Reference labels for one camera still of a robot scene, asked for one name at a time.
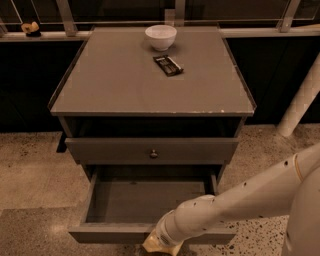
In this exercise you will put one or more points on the grey drawer cabinet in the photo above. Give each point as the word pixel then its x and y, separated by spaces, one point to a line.
pixel 116 90

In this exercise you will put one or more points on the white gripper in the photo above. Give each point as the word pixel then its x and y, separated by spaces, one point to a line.
pixel 162 237

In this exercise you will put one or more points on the round metal drawer knob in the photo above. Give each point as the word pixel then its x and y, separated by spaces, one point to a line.
pixel 153 154

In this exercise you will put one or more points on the yellow black object on ledge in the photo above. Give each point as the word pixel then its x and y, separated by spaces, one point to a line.
pixel 31 29

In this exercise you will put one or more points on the black snack bar packet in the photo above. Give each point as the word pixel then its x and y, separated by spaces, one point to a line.
pixel 167 65

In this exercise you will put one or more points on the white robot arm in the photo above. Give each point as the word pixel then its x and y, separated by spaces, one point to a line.
pixel 291 187

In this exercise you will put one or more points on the open grey lower drawer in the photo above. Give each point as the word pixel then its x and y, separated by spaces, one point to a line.
pixel 125 202

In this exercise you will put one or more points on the white ceramic bowl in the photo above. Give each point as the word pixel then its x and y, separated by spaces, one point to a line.
pixel 161 37

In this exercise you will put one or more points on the metal window railing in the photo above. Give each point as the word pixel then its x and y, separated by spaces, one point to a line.
pixel 68 19

